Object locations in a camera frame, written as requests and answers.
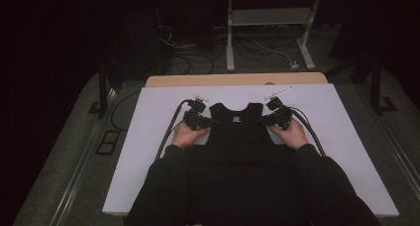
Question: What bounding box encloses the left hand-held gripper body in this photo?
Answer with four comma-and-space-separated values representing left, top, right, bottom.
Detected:
182, 95, 213, 132

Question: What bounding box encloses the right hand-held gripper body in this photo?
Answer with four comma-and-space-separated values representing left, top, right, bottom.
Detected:
263, 85, 295, 132

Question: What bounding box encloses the black tank top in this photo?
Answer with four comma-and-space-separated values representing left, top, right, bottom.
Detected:
186, 102, 296, 226

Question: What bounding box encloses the person's left hand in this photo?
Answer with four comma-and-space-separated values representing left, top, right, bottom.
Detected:
171, 121, 211, 150

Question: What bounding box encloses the person's right hand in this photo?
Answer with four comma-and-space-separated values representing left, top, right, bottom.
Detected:
267, 118, 310, 151

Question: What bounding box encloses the white table mat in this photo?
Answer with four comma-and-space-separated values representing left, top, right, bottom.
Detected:
102, 83, 400, 219

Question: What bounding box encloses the black floor socket box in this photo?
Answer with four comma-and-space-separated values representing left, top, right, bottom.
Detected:
95, 130, 121, 157

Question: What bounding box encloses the black metal stand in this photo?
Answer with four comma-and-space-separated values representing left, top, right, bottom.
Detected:
325, 54, 399, 116
87, 61, 126, 119

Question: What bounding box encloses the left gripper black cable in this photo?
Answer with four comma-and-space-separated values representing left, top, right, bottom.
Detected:
155, 99, 193, 162

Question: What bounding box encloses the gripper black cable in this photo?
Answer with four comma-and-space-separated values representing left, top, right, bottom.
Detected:
289, 106, 327, 158
155, 99, 193, 162

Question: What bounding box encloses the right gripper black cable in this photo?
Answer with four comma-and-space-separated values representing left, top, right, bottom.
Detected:
289, 106, 327, 158

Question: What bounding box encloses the tangle of black floor cables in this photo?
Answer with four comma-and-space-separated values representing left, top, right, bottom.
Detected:
157, 23, 217, 75

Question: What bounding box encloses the white floor cable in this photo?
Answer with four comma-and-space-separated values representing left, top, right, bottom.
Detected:
237, 34, 295, 65

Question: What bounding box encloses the black looped floor cable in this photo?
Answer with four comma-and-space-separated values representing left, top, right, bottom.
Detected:
110, 90, 142, 133

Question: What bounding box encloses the white metal desk frame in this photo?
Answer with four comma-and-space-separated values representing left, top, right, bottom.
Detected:
226, 0, 322, 71

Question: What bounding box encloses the metal floor rail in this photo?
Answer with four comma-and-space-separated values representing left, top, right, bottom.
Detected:
49, 86, 119, 226
379, 120, 420, 200

